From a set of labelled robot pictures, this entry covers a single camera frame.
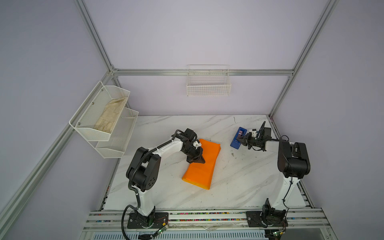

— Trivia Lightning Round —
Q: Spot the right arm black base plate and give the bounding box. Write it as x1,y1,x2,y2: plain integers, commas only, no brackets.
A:
246,210,288,228

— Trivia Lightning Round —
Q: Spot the beige cloth in bin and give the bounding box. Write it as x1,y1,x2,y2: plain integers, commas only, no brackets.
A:
94,97,128,134

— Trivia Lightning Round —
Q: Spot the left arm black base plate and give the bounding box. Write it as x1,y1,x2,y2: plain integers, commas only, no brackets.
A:
126,212,169,229

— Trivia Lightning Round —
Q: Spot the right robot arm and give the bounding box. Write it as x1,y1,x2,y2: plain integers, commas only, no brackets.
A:
233,122,311,228

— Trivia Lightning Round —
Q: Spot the white mesh shelf bin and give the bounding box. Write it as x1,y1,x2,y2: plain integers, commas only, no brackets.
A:
96,108,139,159
69,83,130,142

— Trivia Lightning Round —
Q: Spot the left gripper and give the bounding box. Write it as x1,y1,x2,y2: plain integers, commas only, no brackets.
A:
182,145,205,164

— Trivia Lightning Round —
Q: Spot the aluminium frame rail front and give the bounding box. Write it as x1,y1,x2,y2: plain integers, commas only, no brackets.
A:
80,208,337,240

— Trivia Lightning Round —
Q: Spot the white upper mesh shelf bin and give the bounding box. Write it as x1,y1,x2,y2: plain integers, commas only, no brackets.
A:
69,83,130,142

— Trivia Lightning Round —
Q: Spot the blue tape dispenser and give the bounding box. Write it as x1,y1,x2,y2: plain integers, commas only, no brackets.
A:
230,126,248,150

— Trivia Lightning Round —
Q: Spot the white lower mesh shelf bin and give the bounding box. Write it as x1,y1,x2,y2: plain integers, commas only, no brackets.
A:
96,108,139,159

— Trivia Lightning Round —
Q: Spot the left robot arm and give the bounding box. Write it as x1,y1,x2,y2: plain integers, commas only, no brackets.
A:
126,129,206,217

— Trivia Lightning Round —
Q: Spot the white wire wall basket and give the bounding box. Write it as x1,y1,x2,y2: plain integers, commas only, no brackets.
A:
187,65,232,97

